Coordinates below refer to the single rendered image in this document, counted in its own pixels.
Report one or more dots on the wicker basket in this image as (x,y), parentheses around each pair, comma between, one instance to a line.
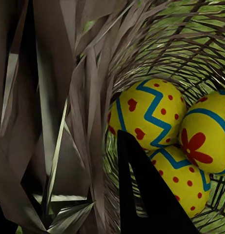
(54,105)

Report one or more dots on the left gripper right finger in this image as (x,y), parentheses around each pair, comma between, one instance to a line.
(165,214)

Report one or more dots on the easter egg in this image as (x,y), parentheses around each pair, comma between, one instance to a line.
(202,133)
(152,110)
(190,185)

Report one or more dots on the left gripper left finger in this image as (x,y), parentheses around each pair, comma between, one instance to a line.
(6,226)

